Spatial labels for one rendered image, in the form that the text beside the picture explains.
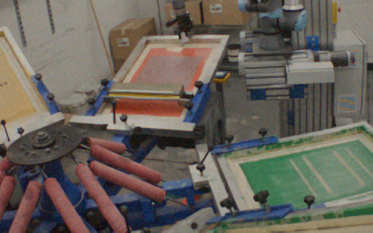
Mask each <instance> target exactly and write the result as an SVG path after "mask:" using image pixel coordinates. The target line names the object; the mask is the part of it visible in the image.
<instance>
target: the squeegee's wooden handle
mask: <svg viewBox="0 0 373 233"><path fill-rule="evenodd" d="M114 89H116V90H135V91H172V92H173V93H174V94H173V96H174V97H180V99H181V96H182V94H183V92H184V84H170V83H114V84H113V85H112V87H111V90H110V91H109V93H110V94H113V93H114V92H113V90H114Z"/></svg>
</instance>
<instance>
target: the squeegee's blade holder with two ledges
mask: <svg viewBox="0 0 373 233"><path fill-rule="evenodd" d="M113 92H114V94H134V95H151V96H169V97H174V96H173V94H174V93H173V92H172V91H135V90H116V89H114V90H113Z"/></svg>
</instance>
